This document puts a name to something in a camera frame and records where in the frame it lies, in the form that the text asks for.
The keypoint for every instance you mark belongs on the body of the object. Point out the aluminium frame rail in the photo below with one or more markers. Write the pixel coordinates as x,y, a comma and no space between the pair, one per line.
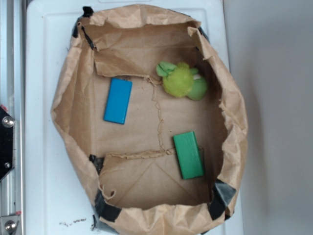
12,55

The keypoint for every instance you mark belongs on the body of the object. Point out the yellow-green plush toy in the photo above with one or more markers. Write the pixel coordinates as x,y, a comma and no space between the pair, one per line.
181,80

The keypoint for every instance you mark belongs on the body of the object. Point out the green rectangular block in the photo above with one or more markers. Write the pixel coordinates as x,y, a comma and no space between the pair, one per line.
188,155

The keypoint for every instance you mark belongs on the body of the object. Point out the blue rectangular block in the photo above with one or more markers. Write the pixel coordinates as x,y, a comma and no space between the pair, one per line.
118,101

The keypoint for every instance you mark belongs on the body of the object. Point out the black metal bracket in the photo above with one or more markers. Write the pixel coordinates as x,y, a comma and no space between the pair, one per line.
7,138

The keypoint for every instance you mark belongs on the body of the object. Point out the brown paper bag tray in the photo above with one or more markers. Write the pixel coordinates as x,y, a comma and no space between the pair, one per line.
130,172

